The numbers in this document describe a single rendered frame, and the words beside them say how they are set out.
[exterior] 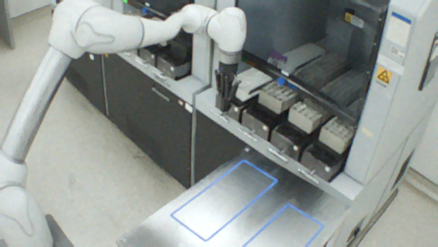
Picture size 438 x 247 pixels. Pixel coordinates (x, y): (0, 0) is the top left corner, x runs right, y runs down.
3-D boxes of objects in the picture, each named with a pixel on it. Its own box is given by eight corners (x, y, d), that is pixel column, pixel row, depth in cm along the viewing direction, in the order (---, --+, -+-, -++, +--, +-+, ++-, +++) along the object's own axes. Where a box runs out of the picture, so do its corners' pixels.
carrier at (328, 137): (344, 152, 148) (348, 140, 144) (341, 155, 147) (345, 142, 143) (321, 137, 154) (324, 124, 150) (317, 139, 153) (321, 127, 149)
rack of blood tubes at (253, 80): (271, 70, 193) (272, 59, 189) (287, 80, 188) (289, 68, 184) (224, 92, 176) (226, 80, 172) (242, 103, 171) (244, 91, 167)
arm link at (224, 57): (230, 39, 160) (228, 52, 163) (213, 45, 155) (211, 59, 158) (247, 48, 155) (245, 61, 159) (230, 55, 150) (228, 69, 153)
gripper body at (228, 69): (244, 61, 158) (242, 81, 164) (227, 52, 163) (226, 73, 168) (230, 67, 154) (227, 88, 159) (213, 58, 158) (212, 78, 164)
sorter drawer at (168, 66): (252, 32, 240) (253, 18, 234) (270, 41, 233) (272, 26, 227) (149, 73, 198) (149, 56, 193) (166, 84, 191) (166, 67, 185)
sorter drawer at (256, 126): (330, 72, 210) (333, 57, 205) (351, 84, 203) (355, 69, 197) (233, 129, 168) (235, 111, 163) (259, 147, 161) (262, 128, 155)
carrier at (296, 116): (313, 132, 156) (316, 119, 152) (310, 134, 155) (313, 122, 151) (290, 117, 162) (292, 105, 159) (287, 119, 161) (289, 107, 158)
